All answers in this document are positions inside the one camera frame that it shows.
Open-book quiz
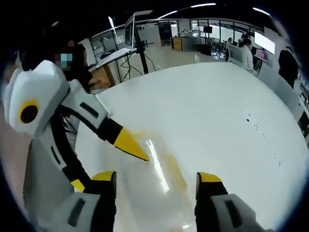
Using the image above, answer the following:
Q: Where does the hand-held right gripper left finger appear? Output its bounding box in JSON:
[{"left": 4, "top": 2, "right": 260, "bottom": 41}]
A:
[{"left": 52, "top": 170, "right": 118, "bottom": 232}]

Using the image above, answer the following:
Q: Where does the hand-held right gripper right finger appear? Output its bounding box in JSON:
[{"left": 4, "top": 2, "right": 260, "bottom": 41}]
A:
[{"left": 194, "top": 171, "right": 269, "bottom": 232}]

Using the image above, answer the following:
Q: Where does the clear lid with yellow buckles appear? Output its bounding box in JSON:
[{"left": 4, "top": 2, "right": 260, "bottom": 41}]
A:
[{"left": 113, "top": 129, "right": 195, "bottom": 232}]

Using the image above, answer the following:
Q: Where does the brown wooden desk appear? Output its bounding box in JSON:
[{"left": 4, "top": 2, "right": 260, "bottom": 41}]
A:
[{"left": 93, "top": 64, "right": 115, "bottom": 94}]

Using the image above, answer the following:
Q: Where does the open laptop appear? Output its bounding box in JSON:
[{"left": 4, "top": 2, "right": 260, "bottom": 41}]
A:
[{"left": 96, "top": 14, "right": 139, "bottom": 69}]

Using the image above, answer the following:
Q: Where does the wooden counter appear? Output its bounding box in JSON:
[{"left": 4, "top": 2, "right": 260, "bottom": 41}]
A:
[{"left": 170, "top": 36, "right": 201, "bottom": 52}]

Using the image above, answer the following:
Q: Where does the ceiling light strip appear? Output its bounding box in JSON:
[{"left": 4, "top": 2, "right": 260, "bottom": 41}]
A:
[{"left": 156, "top": 2, "right": 217, "bottom": 20}]

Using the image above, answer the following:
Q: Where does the bright wall screen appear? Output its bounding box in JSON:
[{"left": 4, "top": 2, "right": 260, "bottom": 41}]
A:
[{"left": 254, "top": 31, "right": 276, "bottom": 56}]

